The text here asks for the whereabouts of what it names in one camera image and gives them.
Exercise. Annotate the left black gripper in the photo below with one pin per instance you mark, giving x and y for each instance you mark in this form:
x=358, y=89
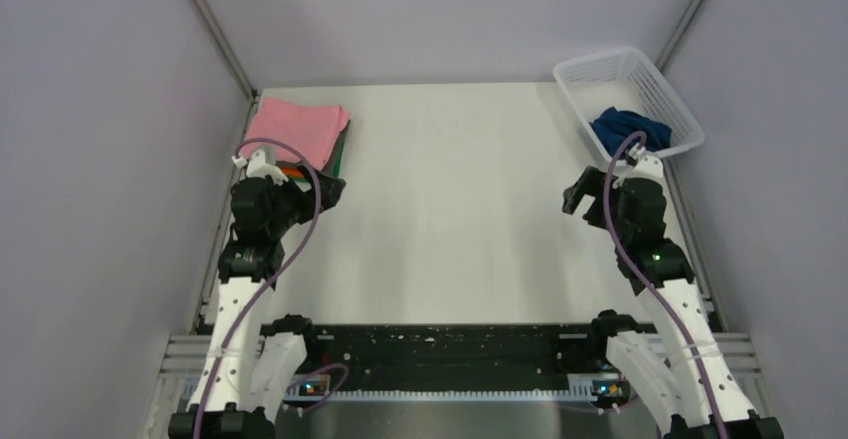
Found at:
x=307, y=198

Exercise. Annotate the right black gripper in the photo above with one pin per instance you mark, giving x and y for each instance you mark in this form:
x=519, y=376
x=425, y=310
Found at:
x=590, y=183

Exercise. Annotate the blue t-shirt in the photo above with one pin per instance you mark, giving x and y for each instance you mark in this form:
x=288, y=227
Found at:
x=613, y=126

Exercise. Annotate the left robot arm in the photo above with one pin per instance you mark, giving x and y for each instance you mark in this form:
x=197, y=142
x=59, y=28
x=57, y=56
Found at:
x=250, y=362

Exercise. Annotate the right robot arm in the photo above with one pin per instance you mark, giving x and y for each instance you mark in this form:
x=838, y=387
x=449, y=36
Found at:
x=690, y=391

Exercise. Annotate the green folded t-shirt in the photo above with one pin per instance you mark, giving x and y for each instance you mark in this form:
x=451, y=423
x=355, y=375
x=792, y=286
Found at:
x=334, y=165

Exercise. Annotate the orange folded t-shirt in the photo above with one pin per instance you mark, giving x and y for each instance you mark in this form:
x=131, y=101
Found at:
x=294, y=173

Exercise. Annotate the pink folded t-shirt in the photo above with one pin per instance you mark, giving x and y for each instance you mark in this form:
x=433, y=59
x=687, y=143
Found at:
x=311, y=130

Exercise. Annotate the white plastic basket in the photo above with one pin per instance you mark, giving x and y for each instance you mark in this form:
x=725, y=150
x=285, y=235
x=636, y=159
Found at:
x=626, y=79

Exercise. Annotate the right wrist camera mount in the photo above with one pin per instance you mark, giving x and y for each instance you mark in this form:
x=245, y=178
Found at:
x=639, y=163

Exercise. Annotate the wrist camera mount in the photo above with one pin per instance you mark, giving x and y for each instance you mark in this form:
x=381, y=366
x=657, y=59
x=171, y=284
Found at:
x=639, y=163
x=262, y=164

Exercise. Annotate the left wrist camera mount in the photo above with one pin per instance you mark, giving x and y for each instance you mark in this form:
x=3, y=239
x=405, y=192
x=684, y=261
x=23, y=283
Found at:
x=262, y=164

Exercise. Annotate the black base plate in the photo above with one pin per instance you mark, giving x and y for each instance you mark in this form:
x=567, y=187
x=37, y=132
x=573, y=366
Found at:
x=454, y=358

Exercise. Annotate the white slotted cable duct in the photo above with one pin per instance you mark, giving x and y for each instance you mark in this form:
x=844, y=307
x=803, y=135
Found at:
x=586, y=391

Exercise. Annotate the left aluminium frame post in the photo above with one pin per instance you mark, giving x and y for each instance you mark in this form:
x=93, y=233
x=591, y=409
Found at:
x=227, y=54

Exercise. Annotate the aluminium frame post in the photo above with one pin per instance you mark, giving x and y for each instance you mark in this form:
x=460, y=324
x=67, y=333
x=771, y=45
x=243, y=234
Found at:
x=227, y=54
x=679, y=33

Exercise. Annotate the right aluminium frame post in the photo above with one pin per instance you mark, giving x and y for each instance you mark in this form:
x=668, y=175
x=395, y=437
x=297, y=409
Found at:
x=679, y=33

